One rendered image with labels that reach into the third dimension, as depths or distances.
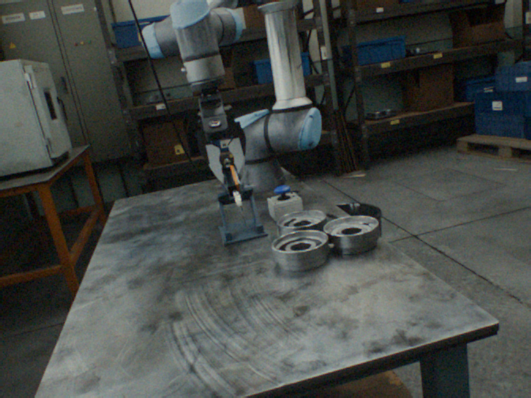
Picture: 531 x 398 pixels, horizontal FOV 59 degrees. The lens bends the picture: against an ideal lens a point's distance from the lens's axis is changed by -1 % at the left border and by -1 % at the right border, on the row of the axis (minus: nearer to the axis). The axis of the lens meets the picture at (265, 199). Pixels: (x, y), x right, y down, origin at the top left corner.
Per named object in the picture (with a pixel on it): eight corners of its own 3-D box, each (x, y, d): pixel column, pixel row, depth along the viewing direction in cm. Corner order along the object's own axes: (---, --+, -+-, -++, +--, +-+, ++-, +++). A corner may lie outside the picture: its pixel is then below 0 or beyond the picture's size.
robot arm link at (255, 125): (248, 152, 153) (240, 111, 149) (286, 149, 147) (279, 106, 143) (231, 162, 142) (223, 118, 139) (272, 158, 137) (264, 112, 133)
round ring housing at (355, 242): (352, 230, 98) (349, 212, 97) (392, 241, 89) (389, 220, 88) (314, 248, 92) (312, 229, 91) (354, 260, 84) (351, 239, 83)
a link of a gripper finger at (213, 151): (224, 178, 104) (219, 137, 101) (226, 185, 98) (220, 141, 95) (211, 179, 103) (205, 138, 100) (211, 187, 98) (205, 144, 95)
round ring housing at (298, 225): (337, 235, 97) (335, 217, 95) (292, 250, 93) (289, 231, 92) (314, 223, 106) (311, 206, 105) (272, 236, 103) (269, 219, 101)
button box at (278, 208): (304, 216, 112) (301, 197, 111) (276, 223, 111) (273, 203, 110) (295, 208, 120) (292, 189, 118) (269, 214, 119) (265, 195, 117)
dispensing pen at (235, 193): (237, 223, 90) (217, 155, 98) (240, 232, 94) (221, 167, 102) (248, 219, 90) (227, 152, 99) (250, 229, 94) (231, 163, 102)
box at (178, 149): (199, 158, 433) (190, 118, 423) (146, 170, 421) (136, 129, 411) (193, 152, 471) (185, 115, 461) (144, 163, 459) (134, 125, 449)
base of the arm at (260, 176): (235, 185, 154) (230, 156, 151) (280, 176, 156) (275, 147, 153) (243, 197, 139) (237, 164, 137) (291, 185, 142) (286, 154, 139)
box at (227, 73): (243, 88, 424) (235, 44, 414) (187, 98, 416) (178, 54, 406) (236, 88, 464) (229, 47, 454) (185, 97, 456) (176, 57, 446)
